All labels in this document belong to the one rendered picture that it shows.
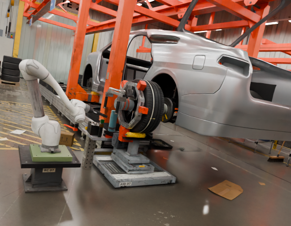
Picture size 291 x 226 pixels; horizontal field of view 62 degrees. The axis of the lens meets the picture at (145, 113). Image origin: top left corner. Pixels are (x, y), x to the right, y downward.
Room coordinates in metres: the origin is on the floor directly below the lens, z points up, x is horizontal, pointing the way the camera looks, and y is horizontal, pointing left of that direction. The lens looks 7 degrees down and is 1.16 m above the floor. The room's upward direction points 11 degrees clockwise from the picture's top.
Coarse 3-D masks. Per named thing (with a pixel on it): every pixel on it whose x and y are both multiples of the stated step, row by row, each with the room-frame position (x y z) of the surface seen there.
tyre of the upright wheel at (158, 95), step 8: (136, 80) 2.95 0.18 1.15; (144, 80) 2.91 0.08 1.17; (152, 88) 2.80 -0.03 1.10; (160, 88) 2.88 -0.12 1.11; (144, 96) 2.74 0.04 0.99; (152, 96) 2.71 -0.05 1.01; (160, 96) 2.78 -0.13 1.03; (152, 104) 2.69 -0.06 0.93; (160, 104) 2.75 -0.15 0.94; (160, 112) 2.75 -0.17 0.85; (144, 120) 2.67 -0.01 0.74; (152, 120) 2.72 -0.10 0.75; (160, 120) 2.77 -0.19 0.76; (136, 128) 2.77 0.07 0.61; (144, 128) 2.76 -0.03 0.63; (152, 128) 2.82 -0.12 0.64
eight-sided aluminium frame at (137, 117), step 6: (126, 84) 2.96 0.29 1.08; (132, 84) 2.84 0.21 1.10; (138, 90) 2.73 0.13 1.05; (138, 96) 2.69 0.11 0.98; (138, 102) 2.67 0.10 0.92; (138, 108) 2.65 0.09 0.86; (120, 114) 3.07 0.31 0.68; (138, 114) 2.66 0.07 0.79; (120, 120) 2.96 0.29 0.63; (132, 120) 2.71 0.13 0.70; (138, 120) 2.68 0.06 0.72; (126, 126) 2.79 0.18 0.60; (132, 126) 2.77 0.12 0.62
